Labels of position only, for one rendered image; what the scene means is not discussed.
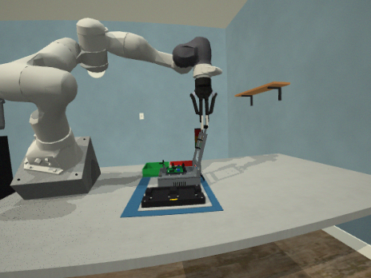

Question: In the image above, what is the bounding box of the red open-top bin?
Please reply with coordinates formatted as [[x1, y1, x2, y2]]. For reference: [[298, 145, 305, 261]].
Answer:
[[170, 161, 193, 166]]

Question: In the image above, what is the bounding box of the green circuit board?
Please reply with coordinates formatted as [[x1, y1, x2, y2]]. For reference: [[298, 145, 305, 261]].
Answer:
[[167, 165, 183, 173]]

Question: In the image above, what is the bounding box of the green open-top bin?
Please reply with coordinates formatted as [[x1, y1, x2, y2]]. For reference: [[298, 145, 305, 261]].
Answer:
[[142, 161, 170, 177]]

